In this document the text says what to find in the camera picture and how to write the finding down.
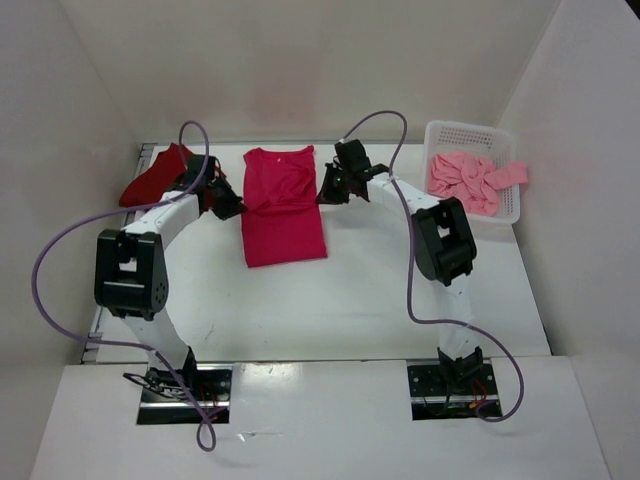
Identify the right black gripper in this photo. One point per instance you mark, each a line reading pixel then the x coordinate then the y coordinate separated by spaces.
pixel 328 194

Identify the white plastic basket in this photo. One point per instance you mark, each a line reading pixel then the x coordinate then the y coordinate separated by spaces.
pixel 443 137

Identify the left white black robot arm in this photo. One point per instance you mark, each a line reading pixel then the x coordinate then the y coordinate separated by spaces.
pixel 131 278

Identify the dark red t shirt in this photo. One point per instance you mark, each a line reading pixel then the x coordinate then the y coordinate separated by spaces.
pixel 166 174

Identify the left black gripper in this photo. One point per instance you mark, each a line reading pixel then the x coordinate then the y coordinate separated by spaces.
pixel 233 206

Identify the light pink t shirt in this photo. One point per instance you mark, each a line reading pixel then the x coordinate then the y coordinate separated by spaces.
pixel 474 180

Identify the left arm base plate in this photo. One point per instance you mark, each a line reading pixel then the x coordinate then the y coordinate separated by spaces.
pixel 163 402

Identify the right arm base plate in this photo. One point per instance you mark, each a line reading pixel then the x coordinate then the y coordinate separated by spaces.
pixel 433 399

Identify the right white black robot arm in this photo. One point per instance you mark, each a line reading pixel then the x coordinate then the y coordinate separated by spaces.
pixel 442 248

